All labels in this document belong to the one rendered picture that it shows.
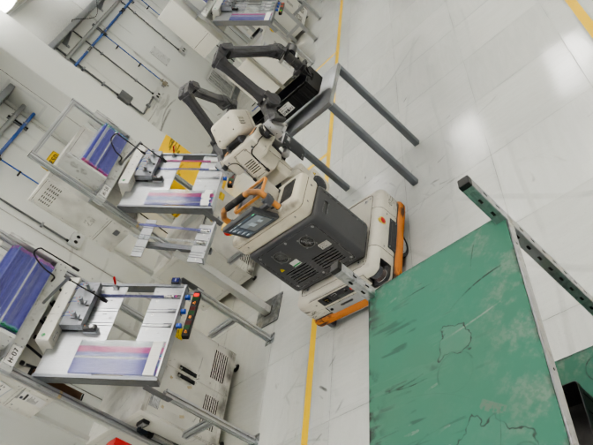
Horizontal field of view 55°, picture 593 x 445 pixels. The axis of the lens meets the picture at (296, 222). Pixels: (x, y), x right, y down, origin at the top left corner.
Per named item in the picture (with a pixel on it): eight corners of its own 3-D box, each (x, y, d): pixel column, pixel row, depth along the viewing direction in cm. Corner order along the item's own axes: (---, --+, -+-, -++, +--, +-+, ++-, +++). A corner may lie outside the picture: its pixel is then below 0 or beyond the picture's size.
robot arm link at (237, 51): (216, 63, 314) (224, 49, 305) (213, 54, 315) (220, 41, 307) (280, 60, 339) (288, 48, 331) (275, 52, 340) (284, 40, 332)
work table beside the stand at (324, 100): (417, 183, 362) (328, 101, 331) (339, 230, 405) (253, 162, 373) (419, 139, 393) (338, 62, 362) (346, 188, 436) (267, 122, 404)
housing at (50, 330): (87, 292, 368) (80, 276, 359) (56, 355, 331) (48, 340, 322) (75, 292, 369) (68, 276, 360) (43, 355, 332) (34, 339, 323)
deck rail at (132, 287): (189, 290, 361) (187, 283, 357) (188, 293, 359) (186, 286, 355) (82, 289, 369) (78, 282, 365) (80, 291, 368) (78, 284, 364)
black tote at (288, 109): (258, 142, 375) (246, 132, 371) (264, 127, 387) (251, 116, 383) (319, 93, 341) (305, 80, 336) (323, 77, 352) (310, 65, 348)
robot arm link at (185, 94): (171, 94, 324) (184, 85, 320) (179, 86, 336) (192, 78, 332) (218, 157, 339) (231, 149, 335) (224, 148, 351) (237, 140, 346)
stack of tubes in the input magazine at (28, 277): (56, 266, 352) (15, 242, 341) (18, 331, 313) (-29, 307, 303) (46, 275, 358) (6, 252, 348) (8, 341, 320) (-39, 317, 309)
